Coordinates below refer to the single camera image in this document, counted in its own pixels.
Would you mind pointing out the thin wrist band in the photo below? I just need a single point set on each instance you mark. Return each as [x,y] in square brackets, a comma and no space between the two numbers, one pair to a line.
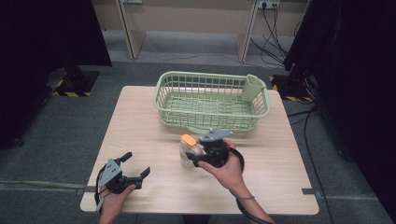
[244,198]

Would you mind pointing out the black curtain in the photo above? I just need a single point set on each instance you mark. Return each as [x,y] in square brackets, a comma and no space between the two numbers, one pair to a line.
[351,77]
[46,62]

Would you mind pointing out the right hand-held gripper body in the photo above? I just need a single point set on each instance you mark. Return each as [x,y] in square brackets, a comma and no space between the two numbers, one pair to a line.
[214,149]

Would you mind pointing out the clear bottle with orange cap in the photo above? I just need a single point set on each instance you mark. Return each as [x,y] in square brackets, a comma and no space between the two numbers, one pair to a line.
[190,151]

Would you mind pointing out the grey tape strip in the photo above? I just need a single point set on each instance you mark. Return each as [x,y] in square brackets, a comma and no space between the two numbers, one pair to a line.
[308,191]
[89,188]

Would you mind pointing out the black stand base striped tape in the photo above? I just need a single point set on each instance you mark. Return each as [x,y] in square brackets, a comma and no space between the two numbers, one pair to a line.
[289,88]
[74,82]

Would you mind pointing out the white power strip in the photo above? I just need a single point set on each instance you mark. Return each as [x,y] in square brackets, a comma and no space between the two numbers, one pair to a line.
[268,4]

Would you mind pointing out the beige desk frame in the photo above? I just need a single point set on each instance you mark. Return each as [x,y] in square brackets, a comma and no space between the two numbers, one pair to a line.
[186,18]

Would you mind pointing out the person's left hand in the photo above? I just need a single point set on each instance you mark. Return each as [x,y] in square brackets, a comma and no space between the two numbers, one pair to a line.
[114,202]

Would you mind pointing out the green cutlery holder cup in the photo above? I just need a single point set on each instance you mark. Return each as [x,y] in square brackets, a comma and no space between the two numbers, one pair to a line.
[252,88]

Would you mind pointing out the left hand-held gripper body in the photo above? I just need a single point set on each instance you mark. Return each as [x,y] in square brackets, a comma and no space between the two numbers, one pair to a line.
[113,177]

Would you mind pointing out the person's right hand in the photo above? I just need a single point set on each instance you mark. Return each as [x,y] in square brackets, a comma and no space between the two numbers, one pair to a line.
[229,174]

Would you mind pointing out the green plastic basket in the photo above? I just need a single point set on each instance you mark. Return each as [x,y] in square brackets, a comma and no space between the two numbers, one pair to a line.
[211,102]

